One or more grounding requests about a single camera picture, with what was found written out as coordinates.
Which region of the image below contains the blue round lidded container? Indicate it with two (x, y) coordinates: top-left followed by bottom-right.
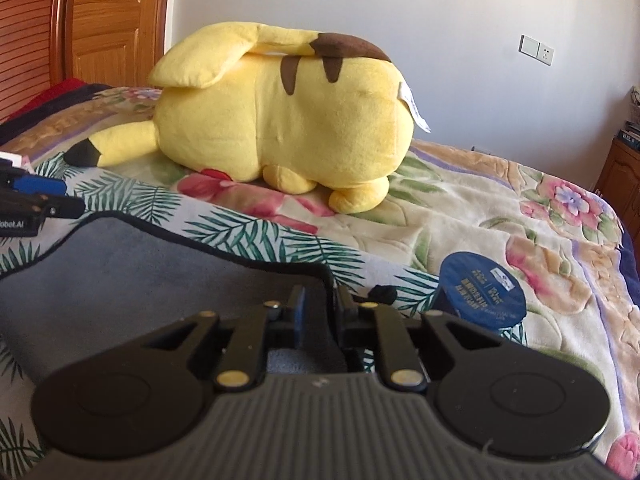
(434, 251), (527, 337)

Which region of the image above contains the wooden cabinet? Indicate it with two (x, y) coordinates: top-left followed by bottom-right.
(594, 136), (640, 223)

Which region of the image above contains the wooden louvred panel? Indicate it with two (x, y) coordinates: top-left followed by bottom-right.
(0, 0), (68, 123)

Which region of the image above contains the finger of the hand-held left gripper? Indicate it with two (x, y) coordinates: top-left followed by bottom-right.
(29, 194), (86, 220)
(0, 172), (67, 197)

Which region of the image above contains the red cloth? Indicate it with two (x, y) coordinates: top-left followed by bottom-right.
(7, 77), (102, 122)

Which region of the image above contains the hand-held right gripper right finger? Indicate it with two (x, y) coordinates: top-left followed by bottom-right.
(333, 286), (501, 394)

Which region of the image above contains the palm leaf print sheet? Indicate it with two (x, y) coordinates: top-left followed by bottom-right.
(0, 151), (442, 463)

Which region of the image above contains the grey towel with black edge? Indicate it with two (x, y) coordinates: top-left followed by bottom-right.
(0, 211), (346, 378)

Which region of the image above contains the white wall socket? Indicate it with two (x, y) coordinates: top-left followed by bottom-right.
(518, 34), (555, 67)

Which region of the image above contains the yellow plush toy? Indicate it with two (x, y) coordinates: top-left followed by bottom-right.
(63, 21), (434, 214)

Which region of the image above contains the wooden door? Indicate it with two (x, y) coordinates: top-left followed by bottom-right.
(64, 0), (175, 87)

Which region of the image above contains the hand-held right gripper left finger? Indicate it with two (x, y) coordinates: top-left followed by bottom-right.
(141, 285), (307, 394)

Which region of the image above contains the stack of books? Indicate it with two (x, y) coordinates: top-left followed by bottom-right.
(616, 85), (640, 152)

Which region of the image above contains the floral blanket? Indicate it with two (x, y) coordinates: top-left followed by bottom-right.
(0, 83), (640, 480)

